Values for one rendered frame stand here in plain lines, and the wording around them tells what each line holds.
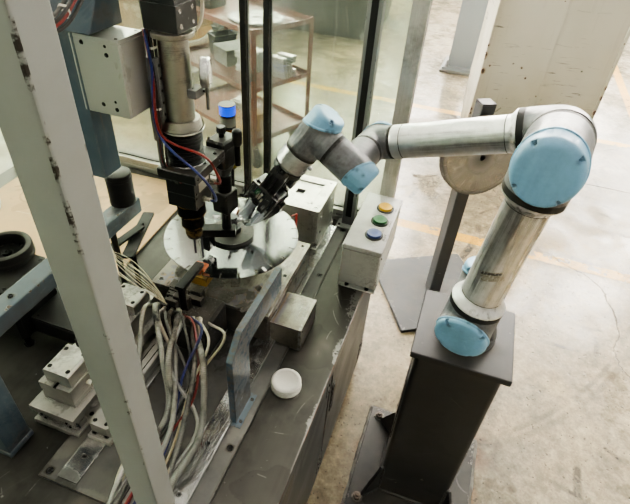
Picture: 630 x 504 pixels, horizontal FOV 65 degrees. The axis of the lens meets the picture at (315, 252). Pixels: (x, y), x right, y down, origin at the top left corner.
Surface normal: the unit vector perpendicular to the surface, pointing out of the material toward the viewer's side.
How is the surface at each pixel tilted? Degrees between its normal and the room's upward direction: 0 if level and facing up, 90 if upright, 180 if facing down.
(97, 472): 0
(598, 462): 0
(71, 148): 90
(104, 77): 90
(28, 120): 90
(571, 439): 0
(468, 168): 86
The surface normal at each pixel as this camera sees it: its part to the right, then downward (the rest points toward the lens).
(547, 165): -0.47, 0.43
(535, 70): -0.17, 0.64
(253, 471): 0.07, -0.77
